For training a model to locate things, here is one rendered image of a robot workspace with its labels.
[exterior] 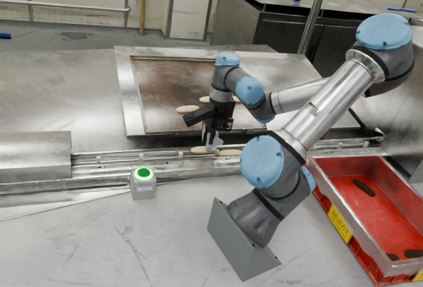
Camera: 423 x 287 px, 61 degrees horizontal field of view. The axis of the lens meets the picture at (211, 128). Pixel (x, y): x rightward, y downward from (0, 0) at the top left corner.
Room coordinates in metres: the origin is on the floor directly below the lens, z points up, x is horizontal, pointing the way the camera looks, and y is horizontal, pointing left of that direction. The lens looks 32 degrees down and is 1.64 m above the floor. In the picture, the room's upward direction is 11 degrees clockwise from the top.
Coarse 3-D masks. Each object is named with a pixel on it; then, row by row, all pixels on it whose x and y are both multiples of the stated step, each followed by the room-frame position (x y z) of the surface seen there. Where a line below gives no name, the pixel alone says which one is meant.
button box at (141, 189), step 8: (136, 168) 0.86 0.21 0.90; (152, 168) 0.87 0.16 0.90; (152, 176) 0.83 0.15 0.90; (128, 184) 0.85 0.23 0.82; (136, 184) 0.79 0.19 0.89; (144, 184) 0.80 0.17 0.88; (152, 184) 0.81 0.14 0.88; (136, 192) 0.79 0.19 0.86; (144, 192) 0.80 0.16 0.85; (152, 192) 0.81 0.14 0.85
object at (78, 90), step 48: (192, 48) 2.18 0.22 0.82; (240, 48) 2.36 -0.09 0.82; (0, 96) 1.22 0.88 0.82; (48, 96) 1.29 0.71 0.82; (96, 96) 1.37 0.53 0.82; (96, 144) 1.03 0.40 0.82; (144, 144) 1.09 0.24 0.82; (192, 144) 1.15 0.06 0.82; (48, 192) 0.76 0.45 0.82; (96, 192) 0.80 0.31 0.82
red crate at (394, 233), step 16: (336, 176) 1.12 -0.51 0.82; (352, 176) 1.14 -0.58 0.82; (368, 176) 1.16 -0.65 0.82; (352, 192) 1.04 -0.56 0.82; (352, 208) 0.95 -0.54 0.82; (368, 208) 0.97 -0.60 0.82; (384, 208) 0.99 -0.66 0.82; (368, 224) 0.89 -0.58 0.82; (384, 224) 0.91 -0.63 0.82; (400, 224) 0.92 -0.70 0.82; (352, 240) 0.78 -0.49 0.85; (384, 240) 0.83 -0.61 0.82; (400, 240) 0.84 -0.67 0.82; (416, 240) 0.86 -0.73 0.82; (368, 256) 0.71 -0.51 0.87; (400, 256) 0.78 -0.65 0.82; (368, 272) 0.69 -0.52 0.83
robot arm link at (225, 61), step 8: (224, 56) 1.04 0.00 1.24; (232, 56) 1.05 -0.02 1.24; (216, 64) 1.04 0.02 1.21; (224, 64) 1.02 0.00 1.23; (232, 64) 1.03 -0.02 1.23; (216, 72) 1.04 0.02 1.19; (224, 72) 1.01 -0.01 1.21; (216, 80) 1.03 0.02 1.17; (216, 88) 1.03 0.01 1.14; (224, 88) 1.02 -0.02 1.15
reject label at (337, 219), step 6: (330, 210) 0.88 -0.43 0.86; (336, 210) 0.86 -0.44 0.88; (330, 216) 0.87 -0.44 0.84; (336, 216) 0.85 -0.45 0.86; (336, 222) 0.84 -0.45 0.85; (342, 222) 0.82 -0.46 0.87; (336, 228) 0.83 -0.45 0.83; (342, 228) 0.81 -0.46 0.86; (342, 234) 0.81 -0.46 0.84; (348, 234) 0.79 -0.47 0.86; (348, 240) 0.78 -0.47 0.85; (420, 276) 0.69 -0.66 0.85
